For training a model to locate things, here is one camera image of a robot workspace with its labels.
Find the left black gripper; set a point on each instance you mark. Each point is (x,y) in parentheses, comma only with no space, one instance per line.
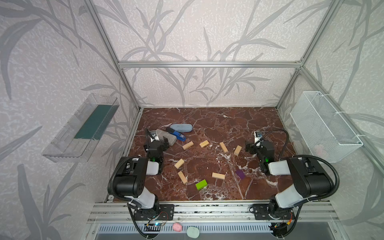
(153,143)

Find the circuit board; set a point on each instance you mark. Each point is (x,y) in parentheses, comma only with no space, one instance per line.
(154,226)
(281,230)

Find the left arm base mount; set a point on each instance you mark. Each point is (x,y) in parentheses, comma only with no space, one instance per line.
(162,212)

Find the aluminium front rail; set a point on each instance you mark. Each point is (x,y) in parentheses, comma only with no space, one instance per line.
(211,212)

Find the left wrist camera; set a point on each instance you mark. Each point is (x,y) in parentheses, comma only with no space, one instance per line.
(151,136)

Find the green block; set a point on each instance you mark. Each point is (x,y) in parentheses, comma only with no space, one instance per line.
(202,184)

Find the pink object in basket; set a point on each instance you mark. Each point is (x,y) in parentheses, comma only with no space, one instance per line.
(320,151)

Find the pink eraser blob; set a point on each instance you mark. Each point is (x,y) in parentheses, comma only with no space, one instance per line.
(177,227)

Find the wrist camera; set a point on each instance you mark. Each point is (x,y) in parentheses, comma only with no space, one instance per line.
(151,136)
(257,136)

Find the right circuit board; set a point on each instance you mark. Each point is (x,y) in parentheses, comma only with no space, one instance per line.
(281,230)

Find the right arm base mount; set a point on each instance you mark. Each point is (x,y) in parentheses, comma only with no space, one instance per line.
(271,212)

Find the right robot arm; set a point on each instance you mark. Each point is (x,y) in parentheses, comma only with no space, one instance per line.
(313,178)

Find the blue stapler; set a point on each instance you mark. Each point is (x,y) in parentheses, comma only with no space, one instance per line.
(178,135)

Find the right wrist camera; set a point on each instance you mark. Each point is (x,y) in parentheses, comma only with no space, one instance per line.
(257,136)

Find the wood block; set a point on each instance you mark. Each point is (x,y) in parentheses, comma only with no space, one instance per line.
(224,148)
(179,163)
(182,177)
(204,144)
(218,176)
(188,145)
(237,150)

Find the purple block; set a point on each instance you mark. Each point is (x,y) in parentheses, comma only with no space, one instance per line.
(241,174)

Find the grey rectangular sponge block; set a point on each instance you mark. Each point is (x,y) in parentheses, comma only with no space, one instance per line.
(163,136)

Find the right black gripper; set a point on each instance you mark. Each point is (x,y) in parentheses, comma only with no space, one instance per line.
(256,147)

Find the mint green blob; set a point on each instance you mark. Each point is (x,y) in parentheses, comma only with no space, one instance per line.
(193,232)

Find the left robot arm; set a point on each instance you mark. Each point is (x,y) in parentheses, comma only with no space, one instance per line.
(127,182)

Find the blue grey oval case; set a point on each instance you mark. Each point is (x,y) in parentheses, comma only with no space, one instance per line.
(182,128)

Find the white wire wall basket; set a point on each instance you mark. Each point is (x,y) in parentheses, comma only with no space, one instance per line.
(321,124)

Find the clear plastic wall bin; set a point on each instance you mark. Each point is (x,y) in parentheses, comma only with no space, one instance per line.
(77,140)

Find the left circuit board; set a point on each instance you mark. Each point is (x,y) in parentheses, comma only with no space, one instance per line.
(154,226)

